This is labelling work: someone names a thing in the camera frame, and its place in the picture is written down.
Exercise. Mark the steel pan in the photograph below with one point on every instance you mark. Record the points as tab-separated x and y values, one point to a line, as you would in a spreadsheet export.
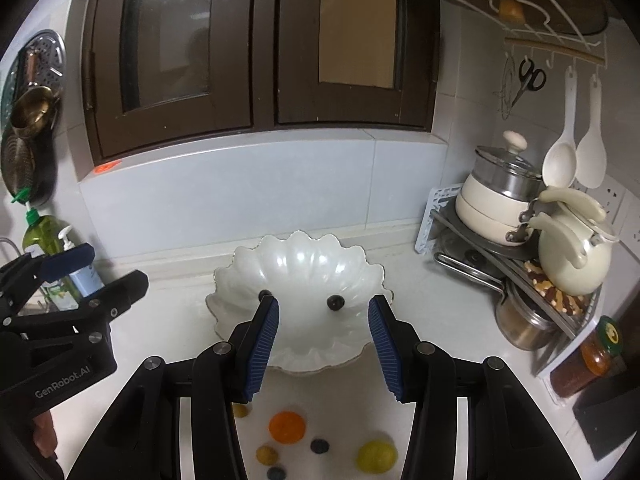
465	260

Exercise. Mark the white soup ladle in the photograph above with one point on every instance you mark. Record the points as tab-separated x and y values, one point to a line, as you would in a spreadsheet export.
559	160

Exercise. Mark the small brown round fruit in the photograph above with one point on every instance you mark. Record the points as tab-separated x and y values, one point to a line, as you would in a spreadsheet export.
267	454

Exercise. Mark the orange tangerine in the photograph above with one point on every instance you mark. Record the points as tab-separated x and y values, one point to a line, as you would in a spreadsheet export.
286	426

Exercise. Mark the brown window sash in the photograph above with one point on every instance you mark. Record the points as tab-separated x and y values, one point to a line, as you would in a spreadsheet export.
107	60
295	60

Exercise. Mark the white pump bottle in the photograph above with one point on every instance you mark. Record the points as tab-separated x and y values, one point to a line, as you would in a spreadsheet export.
87	280

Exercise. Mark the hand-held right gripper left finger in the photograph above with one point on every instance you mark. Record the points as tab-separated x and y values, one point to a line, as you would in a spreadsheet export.
260	350

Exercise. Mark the perforated metal steamer plate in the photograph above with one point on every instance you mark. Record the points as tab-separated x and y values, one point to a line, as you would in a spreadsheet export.
50	55

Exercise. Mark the dark mesh strainer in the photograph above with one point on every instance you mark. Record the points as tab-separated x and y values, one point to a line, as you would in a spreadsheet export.
20	165

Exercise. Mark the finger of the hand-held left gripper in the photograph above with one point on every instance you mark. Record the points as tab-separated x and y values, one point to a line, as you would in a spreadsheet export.
115	295
70	260

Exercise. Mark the glass sauce jar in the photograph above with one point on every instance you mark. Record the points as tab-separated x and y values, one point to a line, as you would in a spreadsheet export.
597	355

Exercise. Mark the white plastic rack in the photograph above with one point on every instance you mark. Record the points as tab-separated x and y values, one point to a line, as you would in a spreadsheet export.
435	210

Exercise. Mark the woven brown trivet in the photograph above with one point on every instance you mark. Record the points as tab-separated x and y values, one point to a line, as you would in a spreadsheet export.
545	287

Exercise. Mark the green dish soap bottle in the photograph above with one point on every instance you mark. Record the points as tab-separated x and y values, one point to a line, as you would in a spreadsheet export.
42	232

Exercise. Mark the metal corner shelf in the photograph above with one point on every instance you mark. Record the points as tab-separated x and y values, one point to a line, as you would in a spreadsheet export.
500	252

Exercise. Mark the brass ladle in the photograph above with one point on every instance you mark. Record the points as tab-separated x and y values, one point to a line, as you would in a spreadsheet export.
30	110

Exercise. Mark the white rice paddle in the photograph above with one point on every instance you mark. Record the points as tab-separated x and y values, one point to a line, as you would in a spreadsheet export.
591	155

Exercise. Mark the person's left hand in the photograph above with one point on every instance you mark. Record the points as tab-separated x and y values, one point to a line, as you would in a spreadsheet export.
44	432

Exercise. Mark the black scissors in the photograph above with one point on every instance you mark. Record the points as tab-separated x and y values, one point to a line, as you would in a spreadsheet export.
534	79

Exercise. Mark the small yellow round fruit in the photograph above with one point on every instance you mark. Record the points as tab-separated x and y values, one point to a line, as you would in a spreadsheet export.
241	410

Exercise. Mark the cardboard sheet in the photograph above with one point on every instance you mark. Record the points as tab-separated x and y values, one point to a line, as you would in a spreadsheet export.
355	35

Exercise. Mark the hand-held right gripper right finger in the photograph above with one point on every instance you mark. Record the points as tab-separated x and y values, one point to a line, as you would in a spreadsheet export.
385	350

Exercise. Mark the cream saucepan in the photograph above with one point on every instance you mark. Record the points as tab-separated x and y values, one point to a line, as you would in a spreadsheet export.
480	195

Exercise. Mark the white scalloped bowl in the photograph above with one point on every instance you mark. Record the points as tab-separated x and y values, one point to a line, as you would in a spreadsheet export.
310	270

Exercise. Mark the white wall socket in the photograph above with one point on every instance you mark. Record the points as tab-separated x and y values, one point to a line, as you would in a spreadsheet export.
612	197
634	227

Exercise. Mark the dark purple grape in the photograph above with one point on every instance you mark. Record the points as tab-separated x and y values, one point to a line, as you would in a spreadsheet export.
334	303

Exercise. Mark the cream kettle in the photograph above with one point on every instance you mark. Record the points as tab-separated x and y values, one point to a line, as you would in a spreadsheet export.
570	260

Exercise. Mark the wooden rod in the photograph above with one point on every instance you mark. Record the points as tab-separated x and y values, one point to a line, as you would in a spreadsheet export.
550	46

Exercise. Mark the yellow green plum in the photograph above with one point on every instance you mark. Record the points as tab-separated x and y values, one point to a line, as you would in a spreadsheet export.
376	455

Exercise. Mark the black cleaver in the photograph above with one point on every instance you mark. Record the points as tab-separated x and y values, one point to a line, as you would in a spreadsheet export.
610	410

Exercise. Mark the cream frying pan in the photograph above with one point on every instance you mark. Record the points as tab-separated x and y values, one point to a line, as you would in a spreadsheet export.
480	225

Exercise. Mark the orange sticker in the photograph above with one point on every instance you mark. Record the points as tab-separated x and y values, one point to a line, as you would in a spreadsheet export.
107	165

